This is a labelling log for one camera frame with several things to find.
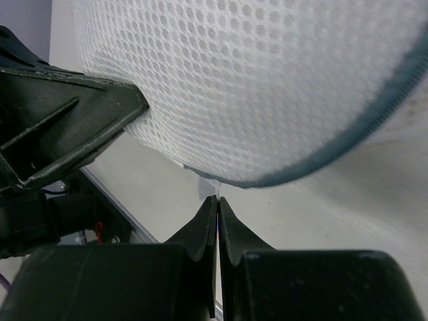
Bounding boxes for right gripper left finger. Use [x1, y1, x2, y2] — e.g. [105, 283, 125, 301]
[1, 196, 217, 320]

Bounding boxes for white mesh laundry bag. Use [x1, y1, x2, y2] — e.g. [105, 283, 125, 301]
[73, 1, 427, 188]

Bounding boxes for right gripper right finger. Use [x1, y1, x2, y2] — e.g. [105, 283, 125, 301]
[219, 198, 424, 320]

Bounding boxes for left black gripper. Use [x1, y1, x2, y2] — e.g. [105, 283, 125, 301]
[1, 68, 148, 259]

